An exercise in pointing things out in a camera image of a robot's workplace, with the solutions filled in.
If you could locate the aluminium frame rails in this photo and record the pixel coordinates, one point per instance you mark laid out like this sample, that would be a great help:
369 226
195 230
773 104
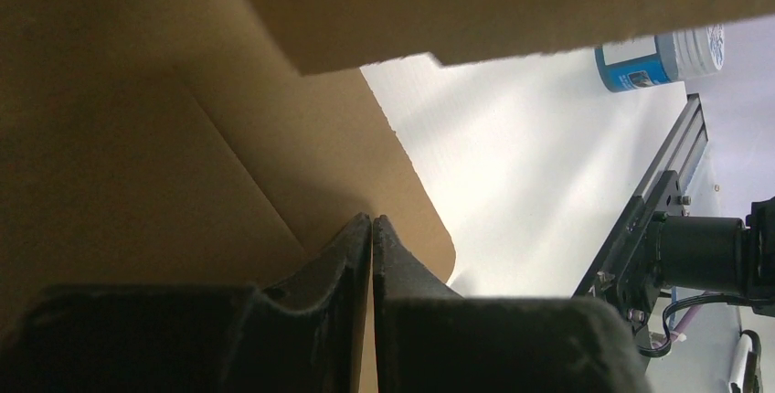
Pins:
682 148

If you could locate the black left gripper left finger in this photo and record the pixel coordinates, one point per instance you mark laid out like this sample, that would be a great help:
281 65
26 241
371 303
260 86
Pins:
303 334

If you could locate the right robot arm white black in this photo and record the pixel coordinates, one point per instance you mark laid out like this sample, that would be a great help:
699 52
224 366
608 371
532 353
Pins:
729 256

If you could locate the brown cardboard box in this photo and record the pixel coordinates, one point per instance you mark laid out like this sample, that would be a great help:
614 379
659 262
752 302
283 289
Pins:
226 142

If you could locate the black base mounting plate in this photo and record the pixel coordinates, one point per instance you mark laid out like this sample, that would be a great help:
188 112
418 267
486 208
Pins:
623 273

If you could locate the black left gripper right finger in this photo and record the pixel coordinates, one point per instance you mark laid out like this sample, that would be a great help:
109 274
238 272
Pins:
431 339

